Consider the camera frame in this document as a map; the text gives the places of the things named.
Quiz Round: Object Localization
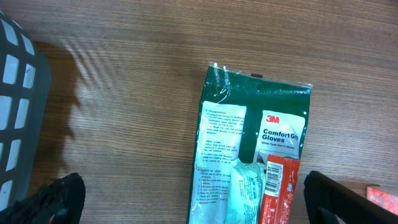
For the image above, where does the red snack stick packet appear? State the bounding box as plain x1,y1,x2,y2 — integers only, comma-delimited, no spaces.
258,155,300,224

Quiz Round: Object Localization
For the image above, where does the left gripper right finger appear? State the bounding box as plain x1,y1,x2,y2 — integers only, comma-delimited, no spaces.
303,170,397,224

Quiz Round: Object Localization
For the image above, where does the green 3M gloves package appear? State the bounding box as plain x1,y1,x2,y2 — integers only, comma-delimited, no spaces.
187,62,313,224

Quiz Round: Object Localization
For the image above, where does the dark grey mesh basket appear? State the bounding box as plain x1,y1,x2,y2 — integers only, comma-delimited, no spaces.
1,12,52,210

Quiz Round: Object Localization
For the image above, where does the small red patterned box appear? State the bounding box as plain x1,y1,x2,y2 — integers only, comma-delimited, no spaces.
366,185,398,215

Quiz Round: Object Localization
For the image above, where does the light green wipes sachet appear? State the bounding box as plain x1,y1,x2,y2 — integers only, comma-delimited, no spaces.
224,159,265,224

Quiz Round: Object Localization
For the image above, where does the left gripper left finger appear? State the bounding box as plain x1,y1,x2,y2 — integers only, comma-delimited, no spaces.
1,172,86,224

